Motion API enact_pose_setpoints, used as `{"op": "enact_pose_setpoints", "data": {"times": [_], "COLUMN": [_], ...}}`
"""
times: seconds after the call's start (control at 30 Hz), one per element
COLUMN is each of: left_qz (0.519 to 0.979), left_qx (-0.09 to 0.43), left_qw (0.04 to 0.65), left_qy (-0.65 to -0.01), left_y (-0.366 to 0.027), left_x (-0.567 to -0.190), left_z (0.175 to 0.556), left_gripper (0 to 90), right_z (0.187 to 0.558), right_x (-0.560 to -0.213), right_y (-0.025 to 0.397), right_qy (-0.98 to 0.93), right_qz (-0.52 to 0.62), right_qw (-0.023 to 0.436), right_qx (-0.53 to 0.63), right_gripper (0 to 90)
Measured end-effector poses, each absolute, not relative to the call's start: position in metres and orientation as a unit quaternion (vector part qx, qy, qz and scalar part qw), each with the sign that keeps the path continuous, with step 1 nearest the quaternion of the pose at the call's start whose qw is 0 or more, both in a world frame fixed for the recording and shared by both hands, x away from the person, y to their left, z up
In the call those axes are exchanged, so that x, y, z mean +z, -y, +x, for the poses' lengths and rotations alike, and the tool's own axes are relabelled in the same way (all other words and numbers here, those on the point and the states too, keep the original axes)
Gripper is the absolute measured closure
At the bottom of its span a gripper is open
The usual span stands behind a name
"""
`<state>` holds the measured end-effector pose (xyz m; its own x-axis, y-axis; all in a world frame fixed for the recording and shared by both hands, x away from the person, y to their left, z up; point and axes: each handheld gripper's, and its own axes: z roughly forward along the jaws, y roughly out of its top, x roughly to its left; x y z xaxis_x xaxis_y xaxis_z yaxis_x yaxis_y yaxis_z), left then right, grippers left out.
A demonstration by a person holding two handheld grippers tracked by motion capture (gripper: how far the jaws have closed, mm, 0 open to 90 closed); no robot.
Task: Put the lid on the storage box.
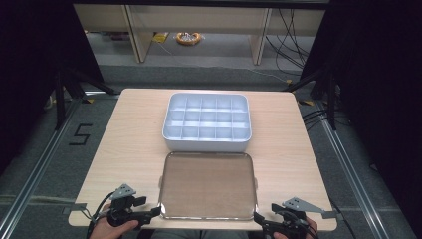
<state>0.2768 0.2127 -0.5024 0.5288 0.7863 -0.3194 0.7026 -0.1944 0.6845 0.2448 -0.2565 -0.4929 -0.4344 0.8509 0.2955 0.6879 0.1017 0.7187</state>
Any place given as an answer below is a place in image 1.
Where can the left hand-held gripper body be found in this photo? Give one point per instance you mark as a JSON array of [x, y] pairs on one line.
[[121, 212]]

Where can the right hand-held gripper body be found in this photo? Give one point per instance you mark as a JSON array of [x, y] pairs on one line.
[[288, 225]]

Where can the clear plastic box lid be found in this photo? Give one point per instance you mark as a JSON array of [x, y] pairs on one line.
[[207, 186]]

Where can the white divided storage box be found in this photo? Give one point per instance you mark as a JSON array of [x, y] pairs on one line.
[[207, 144]]

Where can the person's left hand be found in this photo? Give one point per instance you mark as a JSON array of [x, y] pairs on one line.
[[106, 230]]

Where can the person's right hand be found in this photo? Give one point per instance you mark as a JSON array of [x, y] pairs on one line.
[[314, 229]]

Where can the person's grey clothing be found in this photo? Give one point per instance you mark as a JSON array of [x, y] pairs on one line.
[[199, 234]]

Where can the black tripod stand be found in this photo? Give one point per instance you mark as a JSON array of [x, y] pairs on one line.
[[326, 89], [66, 89]]

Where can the black curtain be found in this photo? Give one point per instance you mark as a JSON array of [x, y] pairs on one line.
[[30, 66], [378, 99]]

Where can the yellow flat packet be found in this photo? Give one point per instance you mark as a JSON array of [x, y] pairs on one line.
[[160, 37]]

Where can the grey table edge bracket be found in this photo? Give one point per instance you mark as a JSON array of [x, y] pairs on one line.
[[330, 214], [74, 208]]

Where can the aluminium floor rail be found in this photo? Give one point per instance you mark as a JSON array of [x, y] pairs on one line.
[[351, 179], [36, 172]]

